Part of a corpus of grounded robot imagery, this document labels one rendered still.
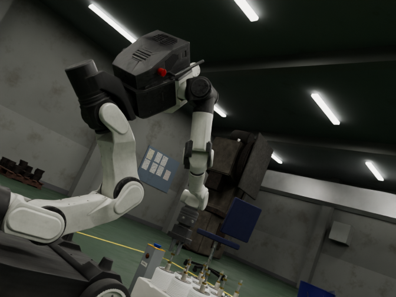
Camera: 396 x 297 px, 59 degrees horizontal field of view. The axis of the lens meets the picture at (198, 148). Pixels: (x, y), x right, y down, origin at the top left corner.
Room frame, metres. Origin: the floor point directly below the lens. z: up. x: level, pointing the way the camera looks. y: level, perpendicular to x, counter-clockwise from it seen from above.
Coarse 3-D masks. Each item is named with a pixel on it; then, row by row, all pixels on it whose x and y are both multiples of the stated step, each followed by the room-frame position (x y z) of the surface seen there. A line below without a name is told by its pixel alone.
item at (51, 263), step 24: (0, 192) 1.20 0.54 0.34; (0, 216) 1.20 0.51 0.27; (0, 240) 1.34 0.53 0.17; (24, 240) 1.50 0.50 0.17; (72, 240) 1.68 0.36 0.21; (0, 264) 1.11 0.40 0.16; (24, 264) 1.18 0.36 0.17; (48, 264) 1.30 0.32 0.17; (72, 264) 1.40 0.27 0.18; (96, 264) 1.39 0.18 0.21; (0, 288) 1.12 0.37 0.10; (24, 288) 1.16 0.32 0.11; (48, 288) 1.21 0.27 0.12; (72, 288) 1.26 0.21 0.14
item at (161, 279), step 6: (156, 270) 1.65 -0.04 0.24; (162, 270) 1.63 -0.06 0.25; (156, 276) 1.63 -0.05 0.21; (162, 276) 1.62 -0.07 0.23; (168, 276) 1.62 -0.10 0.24; (174, 276) 1.65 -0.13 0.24; (150, 282) 1.66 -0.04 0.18; (156, 282) 1.63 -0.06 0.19; (162, 282) 1.62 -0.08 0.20; (168, 282) 1.63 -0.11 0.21; (162, 288) 1.62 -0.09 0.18
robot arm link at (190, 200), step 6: (186, 192) 1.66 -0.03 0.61; (180, 198) 1.66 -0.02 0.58; (186, 198) 1.65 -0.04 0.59; (192, 198) 1.64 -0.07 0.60; (186, 204) 1.65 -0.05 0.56; (192, 204) 1.64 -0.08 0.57; (198, 204) 1.63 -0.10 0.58; (180, 210) 1.66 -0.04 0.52; (186, 210) 1.63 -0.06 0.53; (192, 210) 1.63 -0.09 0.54; (192, 216) 1.63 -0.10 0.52
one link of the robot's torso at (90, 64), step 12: (72, 72) 1.23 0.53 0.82; (84, 72) 1.23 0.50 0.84; (96, 72) 1.27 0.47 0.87; (72, 84) 1.27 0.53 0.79; (84, 84) 1.26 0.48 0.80; (96, 84) 1.27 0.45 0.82; (108, 84) 1.29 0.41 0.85; (120, 84) 1.32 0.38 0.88; (84, 96) 1.28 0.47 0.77; (96, 96) 1.29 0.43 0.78; (120, 96) 1.34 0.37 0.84; (120, 108) 1.45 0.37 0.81; (132, 108) 1.39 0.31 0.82; (132, 120) 1.40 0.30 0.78; (96, 132) 1.39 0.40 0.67; (108, 132) 1.38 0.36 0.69
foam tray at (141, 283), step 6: (138, 282) 1.66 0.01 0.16; (144, 282) 1.63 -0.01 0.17; (138, 288) 1.65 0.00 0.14; (144, 288) 1.62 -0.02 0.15; (150, 288) 1.60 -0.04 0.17; (156, 288) 1.58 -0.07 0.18; (132, 294) 1.67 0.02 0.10; (138, 294) 1.64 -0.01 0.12; (144, 294) 1.61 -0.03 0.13; (150, 294) 1.58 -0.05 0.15; (156, 294) 1.56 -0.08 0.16; (162, 294) 1.53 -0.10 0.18
